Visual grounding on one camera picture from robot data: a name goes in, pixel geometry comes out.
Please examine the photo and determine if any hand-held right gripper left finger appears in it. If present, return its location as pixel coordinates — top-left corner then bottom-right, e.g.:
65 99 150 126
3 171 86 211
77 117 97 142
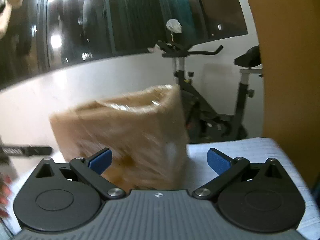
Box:
35 147 127 200

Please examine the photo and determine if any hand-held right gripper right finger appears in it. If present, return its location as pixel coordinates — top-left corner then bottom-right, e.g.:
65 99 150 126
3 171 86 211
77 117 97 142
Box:
192 148 285 200

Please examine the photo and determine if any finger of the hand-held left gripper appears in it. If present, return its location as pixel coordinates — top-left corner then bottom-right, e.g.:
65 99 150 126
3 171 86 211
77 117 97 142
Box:
0 144 54 157

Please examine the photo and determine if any brown cardboard box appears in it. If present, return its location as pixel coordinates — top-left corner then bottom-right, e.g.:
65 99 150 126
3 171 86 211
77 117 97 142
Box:
49 84 191 191

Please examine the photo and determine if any checked tablecloth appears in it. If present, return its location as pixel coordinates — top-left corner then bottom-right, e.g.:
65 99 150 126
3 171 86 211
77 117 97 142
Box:
186 137 312 233

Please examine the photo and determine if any red printed plastic bag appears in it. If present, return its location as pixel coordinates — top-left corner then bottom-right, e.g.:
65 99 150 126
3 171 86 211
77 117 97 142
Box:
0 174 13 218

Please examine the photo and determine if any black exercise bike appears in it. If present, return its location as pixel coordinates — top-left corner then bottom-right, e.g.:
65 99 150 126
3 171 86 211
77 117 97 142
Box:
156 41 264 144

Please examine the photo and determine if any white plastic bag on pole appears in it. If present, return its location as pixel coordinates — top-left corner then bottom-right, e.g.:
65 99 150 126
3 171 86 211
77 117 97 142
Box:
166 19 182 34

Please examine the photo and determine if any dark framed window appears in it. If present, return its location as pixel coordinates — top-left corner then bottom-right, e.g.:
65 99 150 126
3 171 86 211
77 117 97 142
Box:
0 0 249 90

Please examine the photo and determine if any hanging beige cloth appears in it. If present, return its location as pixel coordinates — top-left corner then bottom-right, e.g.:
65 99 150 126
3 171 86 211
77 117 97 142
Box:
0 0 28 40

